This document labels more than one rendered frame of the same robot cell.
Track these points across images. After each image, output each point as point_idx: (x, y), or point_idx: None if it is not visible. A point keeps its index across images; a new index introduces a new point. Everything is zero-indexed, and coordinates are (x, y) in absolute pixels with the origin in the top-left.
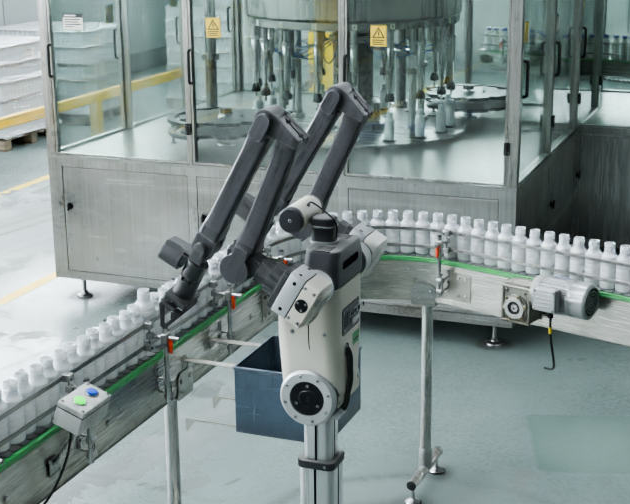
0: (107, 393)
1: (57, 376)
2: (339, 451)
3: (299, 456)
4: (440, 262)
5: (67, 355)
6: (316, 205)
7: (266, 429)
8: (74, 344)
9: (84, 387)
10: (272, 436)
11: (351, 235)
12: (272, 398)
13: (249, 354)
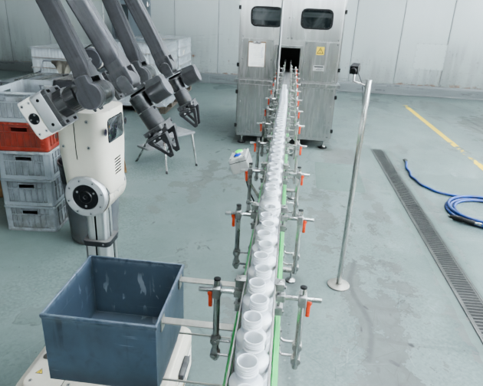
0: (230, 159)
1: (269, 161)
2: (87, 237)
3: (116, 232)
4: None
5: (270, 157)
6: (87, 47)
7: (152, 311)
8: (271, 158)
9: (243, 155)
10: (147, 315)
11: (59, 79)
12: (145, 283)
13: (174, 283)
